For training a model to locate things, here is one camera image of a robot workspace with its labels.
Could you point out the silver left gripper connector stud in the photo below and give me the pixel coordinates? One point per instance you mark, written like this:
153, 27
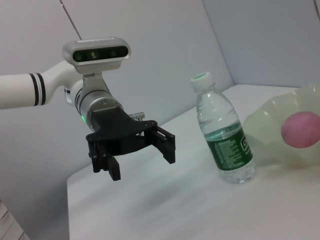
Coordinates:
137, 116

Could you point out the pink peach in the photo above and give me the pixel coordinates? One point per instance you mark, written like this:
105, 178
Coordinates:
300, 130

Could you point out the clear water bottle green label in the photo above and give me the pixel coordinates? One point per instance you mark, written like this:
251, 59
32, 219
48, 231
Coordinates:
225, 130

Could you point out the pale green glass fruit plate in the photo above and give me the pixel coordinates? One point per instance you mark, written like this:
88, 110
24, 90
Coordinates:
270, 120

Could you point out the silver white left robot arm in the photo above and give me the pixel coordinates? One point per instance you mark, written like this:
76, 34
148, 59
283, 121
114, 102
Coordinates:
20, 90

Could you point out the silver black wrist camera box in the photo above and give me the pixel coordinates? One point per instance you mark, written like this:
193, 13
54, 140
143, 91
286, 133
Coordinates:
97, 53

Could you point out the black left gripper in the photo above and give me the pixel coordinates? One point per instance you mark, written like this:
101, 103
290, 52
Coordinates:
115, 132

